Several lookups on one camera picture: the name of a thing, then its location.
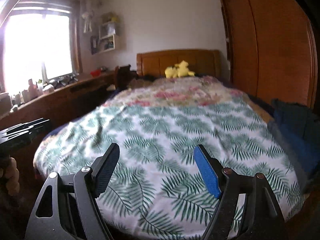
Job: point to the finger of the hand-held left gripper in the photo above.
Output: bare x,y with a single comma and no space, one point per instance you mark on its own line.
38,127

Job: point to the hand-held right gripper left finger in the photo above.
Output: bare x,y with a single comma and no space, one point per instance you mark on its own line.
107,170

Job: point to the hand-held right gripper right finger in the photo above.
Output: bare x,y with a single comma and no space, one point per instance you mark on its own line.
208,172

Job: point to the person's left hand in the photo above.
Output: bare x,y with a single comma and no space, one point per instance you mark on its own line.
12,177

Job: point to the white jar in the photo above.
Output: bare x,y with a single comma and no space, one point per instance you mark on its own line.
48,89

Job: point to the pink bottle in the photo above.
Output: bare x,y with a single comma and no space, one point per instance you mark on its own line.
32,88

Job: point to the long wooden desk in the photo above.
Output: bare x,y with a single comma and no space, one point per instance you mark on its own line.
70,100

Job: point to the black metal gadget pile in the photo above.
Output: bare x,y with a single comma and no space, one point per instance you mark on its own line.
63,80

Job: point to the leaf print blanket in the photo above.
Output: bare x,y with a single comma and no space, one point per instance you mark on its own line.
162,135

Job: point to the red bowl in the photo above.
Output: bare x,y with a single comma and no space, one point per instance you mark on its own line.
95,73

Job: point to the window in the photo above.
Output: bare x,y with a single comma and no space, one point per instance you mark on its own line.
37,47

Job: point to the floral quilt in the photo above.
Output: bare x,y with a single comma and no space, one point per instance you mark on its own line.
185,92

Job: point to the blue folded cloth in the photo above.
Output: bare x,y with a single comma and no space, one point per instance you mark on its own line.
297,152

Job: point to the dark wooden chair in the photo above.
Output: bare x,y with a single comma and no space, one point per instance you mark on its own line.
123,76

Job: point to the dark cloth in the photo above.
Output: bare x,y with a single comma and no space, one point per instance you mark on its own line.
151,77

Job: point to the yellow plush toy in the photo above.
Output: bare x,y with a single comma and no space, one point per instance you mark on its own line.
178,71

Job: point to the tied white curtain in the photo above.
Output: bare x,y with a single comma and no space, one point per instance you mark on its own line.
87,21

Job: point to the wooden bed headboard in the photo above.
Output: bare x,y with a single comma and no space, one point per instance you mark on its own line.
155,62

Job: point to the wooden slatted wardrobe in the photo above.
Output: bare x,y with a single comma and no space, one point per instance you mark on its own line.
270,42

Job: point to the white wall shelf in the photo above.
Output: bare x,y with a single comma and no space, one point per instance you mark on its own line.
106,40

